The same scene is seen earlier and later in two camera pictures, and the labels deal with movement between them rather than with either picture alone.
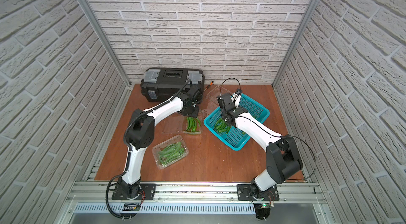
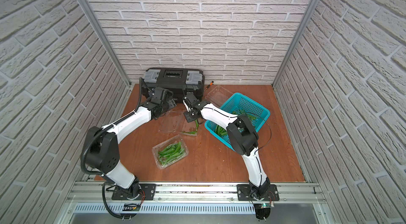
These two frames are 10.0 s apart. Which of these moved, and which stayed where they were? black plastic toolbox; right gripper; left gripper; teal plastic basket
Moved: right gripper; left gripper
Stayed: teal plastic basket; black plastic toolbox
